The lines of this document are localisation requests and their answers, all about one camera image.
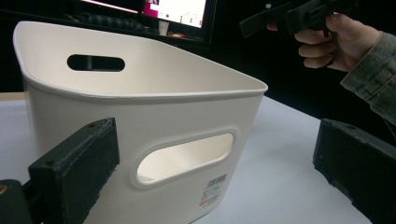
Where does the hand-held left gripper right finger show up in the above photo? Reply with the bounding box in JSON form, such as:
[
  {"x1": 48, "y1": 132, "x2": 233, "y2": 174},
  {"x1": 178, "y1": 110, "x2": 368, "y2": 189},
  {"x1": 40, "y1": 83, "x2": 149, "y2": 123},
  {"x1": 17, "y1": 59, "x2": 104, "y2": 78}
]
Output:
[{"x1": 312, "y1": 119, "x2": 396, "y2": 224}]

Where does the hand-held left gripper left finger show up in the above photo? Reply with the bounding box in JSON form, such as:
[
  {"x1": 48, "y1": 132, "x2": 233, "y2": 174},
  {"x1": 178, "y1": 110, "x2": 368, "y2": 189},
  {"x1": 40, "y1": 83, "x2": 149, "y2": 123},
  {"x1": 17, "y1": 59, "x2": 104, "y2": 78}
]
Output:
[{"x1": 27, "y1": 117, "x2": 120, "y2": 224}]

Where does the white plastic basket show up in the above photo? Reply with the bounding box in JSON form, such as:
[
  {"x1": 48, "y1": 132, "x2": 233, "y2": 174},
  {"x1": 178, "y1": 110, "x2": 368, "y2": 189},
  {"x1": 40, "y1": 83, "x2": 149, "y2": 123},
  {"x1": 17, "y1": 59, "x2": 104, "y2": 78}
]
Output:
[{"x1": 12, "y1": 21, "x2": 269, "y2": 224}]

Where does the lit computer monitor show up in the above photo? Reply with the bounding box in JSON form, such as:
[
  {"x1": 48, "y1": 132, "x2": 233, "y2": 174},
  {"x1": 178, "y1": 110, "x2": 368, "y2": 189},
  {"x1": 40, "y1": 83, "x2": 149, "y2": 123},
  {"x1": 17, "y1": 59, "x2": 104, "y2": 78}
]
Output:
[{"x1": 80, "y1": 0, "x2": 218, "y2": 43}]

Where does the white paper cup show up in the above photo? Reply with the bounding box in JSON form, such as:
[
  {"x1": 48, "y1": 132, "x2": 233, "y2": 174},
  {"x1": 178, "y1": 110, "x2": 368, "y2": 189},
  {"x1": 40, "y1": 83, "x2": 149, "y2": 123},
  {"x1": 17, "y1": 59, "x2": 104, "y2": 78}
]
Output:
[{"x1": 158, "y1": 20, "x2": 170, "y2": 36}]

